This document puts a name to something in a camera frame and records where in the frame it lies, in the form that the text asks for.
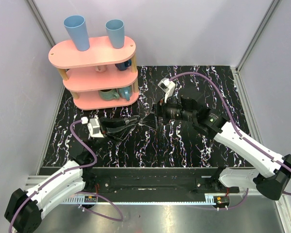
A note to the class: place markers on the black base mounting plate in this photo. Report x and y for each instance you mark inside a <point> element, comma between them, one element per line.
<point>149,185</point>

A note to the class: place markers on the pink mug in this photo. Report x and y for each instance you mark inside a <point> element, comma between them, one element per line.
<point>101,68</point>

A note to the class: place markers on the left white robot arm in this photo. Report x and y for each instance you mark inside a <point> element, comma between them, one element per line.
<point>27,208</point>

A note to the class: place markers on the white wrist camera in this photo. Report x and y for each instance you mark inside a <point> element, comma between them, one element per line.
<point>93,126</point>
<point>168,87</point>

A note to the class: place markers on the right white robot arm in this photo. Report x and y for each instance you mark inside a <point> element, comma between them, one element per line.
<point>271,171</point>

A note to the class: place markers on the green ceramic mug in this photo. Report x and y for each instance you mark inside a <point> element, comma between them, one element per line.
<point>109,94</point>

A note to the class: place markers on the dark blue mug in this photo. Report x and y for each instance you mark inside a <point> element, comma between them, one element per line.
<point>124,65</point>

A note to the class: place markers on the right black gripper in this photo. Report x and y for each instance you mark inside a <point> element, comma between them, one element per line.
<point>161,107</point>

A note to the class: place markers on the pink three-tier shelf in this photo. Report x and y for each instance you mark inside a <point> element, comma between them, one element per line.
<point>77,69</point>

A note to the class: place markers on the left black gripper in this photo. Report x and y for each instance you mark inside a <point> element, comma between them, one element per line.
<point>104,126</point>

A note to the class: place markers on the light blue cup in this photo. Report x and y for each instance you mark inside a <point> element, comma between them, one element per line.
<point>116,33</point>
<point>76,28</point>

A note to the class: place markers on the left light blue cup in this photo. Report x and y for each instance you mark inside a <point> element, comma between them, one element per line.
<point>76,28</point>

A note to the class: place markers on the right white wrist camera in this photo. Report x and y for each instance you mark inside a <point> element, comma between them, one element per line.
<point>168,87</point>

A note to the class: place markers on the teal ceramic mug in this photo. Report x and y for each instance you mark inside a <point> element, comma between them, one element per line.
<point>125,92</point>

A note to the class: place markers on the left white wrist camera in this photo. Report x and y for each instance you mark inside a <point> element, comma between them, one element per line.
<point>93,126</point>

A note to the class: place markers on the black marbled table mat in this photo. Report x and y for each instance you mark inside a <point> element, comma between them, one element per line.
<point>173,145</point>

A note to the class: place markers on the right light blue cup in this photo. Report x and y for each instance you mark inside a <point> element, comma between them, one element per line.
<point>116,33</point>

